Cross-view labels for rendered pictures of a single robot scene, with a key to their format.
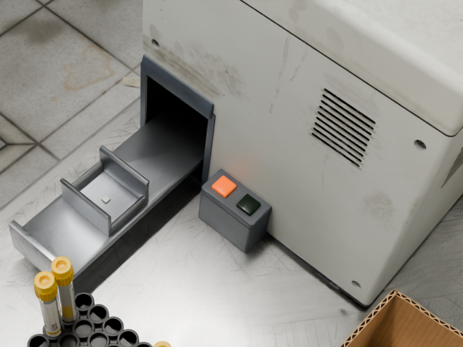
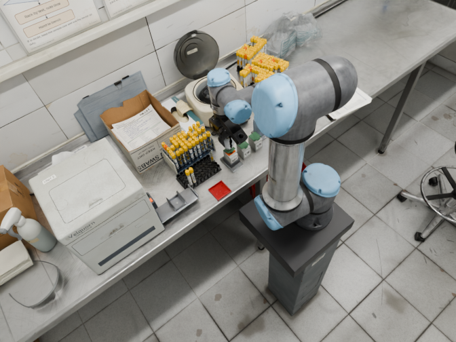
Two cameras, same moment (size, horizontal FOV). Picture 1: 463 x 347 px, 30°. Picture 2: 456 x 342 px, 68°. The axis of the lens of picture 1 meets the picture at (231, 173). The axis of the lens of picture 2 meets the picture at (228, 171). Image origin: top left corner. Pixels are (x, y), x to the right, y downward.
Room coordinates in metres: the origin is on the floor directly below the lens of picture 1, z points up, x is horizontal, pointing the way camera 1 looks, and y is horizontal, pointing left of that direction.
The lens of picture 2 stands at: (0.92, 0.60, 2.01)
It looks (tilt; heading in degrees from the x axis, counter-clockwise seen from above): 54 degrees down; 206
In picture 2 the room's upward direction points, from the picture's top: 8 degrees counter-clockwise
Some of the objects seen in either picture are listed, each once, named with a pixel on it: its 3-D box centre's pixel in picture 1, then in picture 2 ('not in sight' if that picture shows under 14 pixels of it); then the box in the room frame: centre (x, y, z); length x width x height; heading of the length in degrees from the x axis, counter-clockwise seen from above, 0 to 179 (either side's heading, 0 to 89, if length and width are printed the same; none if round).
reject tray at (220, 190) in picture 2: not in sight; (219, 190); (0.28, 0.23, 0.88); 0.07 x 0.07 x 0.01; 58
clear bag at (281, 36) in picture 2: not in sight; (277, 34); (-0.68, 0.21, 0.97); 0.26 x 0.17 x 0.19; 164
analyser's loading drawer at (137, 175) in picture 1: (123, 180); (172, 205); (0.42, 0.09, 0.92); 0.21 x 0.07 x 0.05; 148
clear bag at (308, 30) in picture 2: not in sight; (305, 25); (-0.83, 0.32, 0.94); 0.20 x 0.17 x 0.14; 129
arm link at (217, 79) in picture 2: not in sight; (220, 87); (0.13, 0.22, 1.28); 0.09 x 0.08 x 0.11; 47
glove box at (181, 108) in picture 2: not in sight; (182, 117); (-0.02, -0.06, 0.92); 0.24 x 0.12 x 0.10; 58
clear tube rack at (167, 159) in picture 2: not in sight; (188, 150); (0.15, 0.04, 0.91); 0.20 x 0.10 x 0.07; 148
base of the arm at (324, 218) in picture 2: not in sight; (313, 203); (0.30, 0.59, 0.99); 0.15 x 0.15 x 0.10
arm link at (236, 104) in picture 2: not in sight; (238, 103); (0.18, 0.30, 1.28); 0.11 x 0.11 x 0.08; 47
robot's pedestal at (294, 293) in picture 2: not in sight; (298, 262); (0.30, 0.59, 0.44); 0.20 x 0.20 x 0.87; 58
